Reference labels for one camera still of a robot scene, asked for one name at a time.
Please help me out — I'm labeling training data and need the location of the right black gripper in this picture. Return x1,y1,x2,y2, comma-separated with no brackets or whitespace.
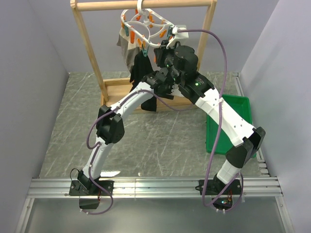
154,40,182,85

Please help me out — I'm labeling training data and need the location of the black underwear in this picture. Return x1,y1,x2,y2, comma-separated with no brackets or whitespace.
129,52,175,113

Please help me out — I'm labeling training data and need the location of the orange clothes peg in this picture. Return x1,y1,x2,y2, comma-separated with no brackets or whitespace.
137,38,146,50

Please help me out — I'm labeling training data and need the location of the white plastic clip hanger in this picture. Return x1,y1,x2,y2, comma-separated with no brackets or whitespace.
121,0,173,48

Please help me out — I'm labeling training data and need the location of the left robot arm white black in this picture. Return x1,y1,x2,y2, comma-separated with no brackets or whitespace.
69,68,174,196

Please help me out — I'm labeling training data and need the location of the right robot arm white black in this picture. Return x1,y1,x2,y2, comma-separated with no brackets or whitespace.
154,40,266,194

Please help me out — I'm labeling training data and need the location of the grey underwear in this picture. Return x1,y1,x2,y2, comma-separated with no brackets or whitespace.
117,28,141,71

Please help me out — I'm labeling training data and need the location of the teal clothes peg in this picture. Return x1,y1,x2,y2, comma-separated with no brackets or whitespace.
141,47,149,57

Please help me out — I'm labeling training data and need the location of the wooden hanging rack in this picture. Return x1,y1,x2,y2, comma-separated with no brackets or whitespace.
70,0,217,105

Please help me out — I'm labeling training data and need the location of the green plastic tray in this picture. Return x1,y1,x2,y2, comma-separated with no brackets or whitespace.
206,94,253,155

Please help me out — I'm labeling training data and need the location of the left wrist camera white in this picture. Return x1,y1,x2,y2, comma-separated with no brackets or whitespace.
171,84,184,98

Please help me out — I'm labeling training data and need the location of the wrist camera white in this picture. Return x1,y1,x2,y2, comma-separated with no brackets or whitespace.
167,25,189,48
171,84,184,98

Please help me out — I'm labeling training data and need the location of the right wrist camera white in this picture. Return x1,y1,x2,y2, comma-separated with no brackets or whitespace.
167,25,189,48

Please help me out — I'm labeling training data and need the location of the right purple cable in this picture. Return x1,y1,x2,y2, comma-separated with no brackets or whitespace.
178,29,245,213

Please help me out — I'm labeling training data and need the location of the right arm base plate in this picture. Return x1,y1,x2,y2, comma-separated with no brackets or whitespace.
195,179,242,196

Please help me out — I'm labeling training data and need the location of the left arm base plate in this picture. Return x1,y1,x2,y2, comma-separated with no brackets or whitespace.
69,180,114,196

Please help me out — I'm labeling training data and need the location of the aluminium mounting rail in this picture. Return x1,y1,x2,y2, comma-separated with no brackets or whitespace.
26,177,283,199

